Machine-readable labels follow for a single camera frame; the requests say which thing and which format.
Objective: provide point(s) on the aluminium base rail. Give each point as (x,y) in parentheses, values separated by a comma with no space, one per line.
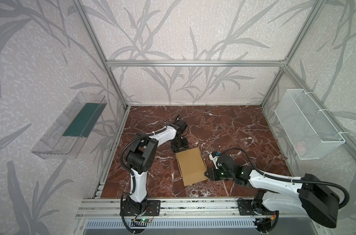
(212,207)

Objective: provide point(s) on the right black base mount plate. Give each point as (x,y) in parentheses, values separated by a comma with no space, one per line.
(253,207)

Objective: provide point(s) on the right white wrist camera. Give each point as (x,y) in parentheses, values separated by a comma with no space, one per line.
(214,157)

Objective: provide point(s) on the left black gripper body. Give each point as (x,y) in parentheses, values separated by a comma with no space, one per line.
(179,142)

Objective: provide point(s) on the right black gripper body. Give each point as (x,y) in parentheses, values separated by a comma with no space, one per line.
(212,172)

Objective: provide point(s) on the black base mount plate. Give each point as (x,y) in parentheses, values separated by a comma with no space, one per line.
(253,207)
(151,208)

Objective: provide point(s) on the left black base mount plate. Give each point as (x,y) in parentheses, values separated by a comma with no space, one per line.
(151,208)

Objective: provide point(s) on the brown cardboard box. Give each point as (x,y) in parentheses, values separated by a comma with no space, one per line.
(191,166)

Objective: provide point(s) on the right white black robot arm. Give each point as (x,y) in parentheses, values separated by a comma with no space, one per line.
(305,196)

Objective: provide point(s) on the clear plastic wall bin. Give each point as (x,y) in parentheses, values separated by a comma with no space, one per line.
(68,134)

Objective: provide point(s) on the white wire mesh basket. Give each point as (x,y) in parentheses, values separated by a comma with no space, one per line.
(308,128)

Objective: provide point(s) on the aluminium cage frame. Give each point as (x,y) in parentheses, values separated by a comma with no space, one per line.
(283,65)

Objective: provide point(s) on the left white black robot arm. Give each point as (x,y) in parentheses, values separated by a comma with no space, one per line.
(138,156)

